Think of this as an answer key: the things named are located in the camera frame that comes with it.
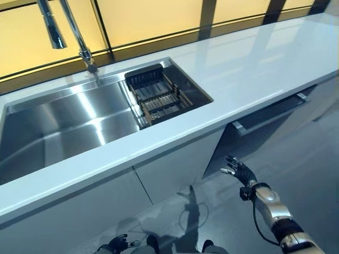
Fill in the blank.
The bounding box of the dark robot right hand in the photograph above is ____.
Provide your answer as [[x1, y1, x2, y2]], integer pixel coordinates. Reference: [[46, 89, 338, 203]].
[[219, 155, 258, 187]]

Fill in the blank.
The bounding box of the dark robot left hand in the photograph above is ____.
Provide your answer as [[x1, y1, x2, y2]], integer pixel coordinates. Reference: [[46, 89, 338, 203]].
[[96, 234, 129, 254]]

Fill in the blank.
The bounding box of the dishwasher door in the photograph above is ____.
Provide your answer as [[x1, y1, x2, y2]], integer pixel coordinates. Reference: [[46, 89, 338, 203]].
[[202, 84, 323, 180]]

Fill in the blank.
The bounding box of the black robot foot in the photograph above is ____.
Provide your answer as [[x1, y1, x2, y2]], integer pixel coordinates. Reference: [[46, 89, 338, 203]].
[[146, 234, 161, 254], [202, 239, 216, 254]]

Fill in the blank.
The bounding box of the white glossy cabinet front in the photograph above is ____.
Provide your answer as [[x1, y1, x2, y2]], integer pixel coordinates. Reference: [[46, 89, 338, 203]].
[[0, 126, 226, 254]]

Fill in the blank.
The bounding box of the black dish drying rack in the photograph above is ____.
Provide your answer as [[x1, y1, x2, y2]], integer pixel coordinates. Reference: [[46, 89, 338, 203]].
[[124, 63, 194, 127]]

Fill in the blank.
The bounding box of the stainless steel sink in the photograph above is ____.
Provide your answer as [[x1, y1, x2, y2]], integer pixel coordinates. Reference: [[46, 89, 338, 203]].
[[0, 57, 215, 186]]

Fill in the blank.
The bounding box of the chrome gooseneck faucet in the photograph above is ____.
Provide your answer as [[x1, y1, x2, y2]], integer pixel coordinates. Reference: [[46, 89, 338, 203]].
[[37, 0, 98, 74]]

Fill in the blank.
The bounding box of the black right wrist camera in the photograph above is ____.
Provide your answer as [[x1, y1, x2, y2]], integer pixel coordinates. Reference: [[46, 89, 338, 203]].
[[239, 185, 256, 202]]

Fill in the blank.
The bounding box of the yellow window dark frame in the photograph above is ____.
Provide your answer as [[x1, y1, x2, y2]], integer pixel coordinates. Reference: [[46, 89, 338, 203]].
[[0, 0, 317, 95]]

